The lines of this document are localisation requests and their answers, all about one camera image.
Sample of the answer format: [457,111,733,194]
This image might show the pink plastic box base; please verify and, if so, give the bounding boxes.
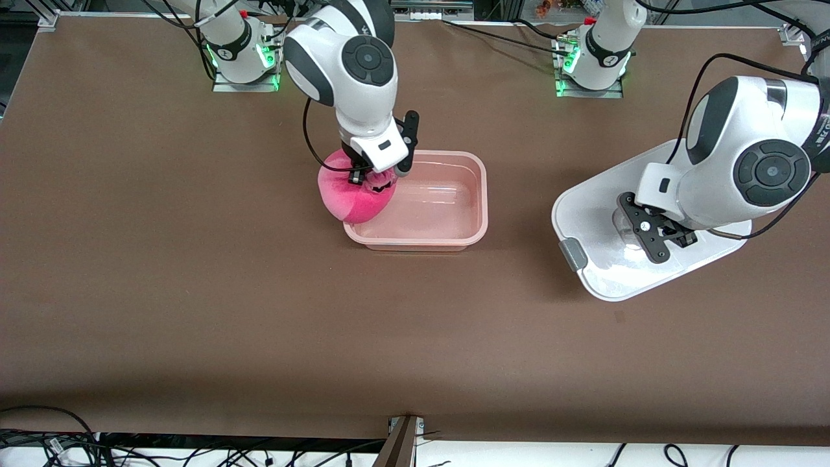
[342,150,488,253]

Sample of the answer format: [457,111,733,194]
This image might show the white box lid grey clips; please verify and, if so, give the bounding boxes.
[551,138,753,303]

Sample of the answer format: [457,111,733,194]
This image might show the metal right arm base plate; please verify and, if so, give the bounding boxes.
[213,70,281,93]

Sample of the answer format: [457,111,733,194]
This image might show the black floor cable bundle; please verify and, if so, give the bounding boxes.
[0,405,390,467]

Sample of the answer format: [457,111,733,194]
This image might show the brown post with metal bracket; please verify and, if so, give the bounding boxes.
[373,415,426,467]

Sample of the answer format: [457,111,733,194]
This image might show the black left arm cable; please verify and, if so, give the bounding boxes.
[674,52,830,242]

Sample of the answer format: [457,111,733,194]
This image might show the long black base cable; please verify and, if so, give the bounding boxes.
[441,18,578,55]

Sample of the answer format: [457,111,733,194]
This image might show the pink plush toy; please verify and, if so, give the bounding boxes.
[316,149,397,225]

